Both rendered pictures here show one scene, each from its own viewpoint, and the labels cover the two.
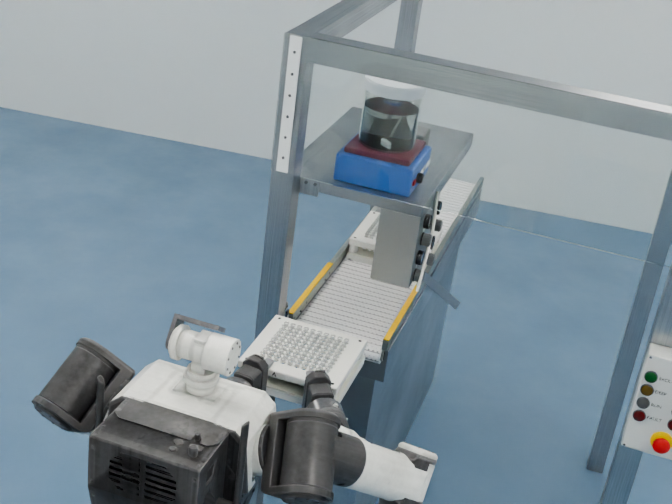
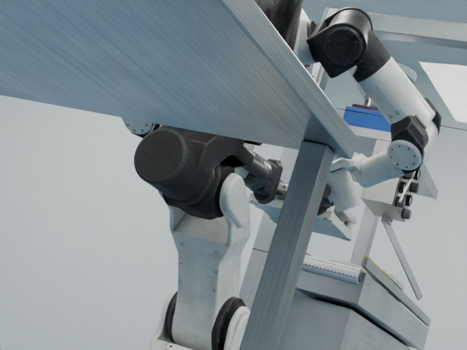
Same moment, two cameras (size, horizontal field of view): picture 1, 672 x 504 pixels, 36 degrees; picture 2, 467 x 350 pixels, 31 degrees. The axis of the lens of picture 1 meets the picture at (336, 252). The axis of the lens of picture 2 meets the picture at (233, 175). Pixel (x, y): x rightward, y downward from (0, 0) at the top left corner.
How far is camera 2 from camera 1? 180 cm
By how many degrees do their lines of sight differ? 39
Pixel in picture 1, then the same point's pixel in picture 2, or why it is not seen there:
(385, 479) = (404, 82)
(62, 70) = (75, 330)
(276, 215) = not seen: hidden behind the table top
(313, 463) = (354, 19)
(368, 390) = (338, 336)
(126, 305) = not seen: outside the picture
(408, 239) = not seen: hidden behind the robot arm
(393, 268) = (381, 187)
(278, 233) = (292, 151)
